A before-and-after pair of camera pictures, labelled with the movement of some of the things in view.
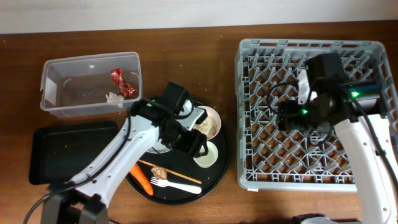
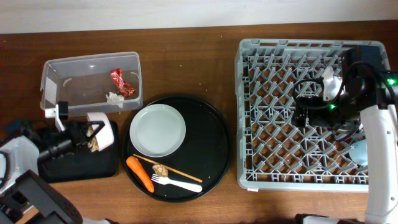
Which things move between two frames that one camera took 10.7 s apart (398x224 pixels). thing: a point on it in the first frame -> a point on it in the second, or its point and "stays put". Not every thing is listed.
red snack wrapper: (126, 90) stays put
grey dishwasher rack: (272, 159) stays put
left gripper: (194, 142) -> (77, 133)
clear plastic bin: (90, 84) stays put
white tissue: (114, 98) stays put
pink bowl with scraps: (211, 124) -> (104, 137)
